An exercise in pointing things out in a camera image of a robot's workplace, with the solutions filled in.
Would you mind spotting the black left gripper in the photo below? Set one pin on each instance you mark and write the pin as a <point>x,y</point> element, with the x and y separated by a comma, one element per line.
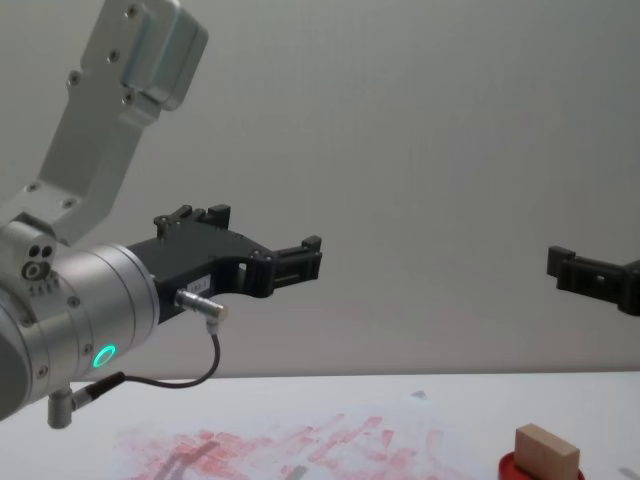
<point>195,255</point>

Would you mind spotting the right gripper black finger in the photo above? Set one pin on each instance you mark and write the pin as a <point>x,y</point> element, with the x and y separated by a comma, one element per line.
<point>590,277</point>

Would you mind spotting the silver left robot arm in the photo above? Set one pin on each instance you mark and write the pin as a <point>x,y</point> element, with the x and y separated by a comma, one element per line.
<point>100,300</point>

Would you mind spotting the pale wooden block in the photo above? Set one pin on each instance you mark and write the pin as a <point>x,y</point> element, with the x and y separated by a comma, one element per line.
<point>545,452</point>

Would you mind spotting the white table cloth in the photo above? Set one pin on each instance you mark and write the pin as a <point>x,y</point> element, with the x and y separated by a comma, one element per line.
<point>350,395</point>

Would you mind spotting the red round dish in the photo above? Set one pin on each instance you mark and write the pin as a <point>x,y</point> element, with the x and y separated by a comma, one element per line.
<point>507,462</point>

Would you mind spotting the white paper with red stains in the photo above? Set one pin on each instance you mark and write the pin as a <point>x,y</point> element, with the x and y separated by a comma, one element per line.
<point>320,440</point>

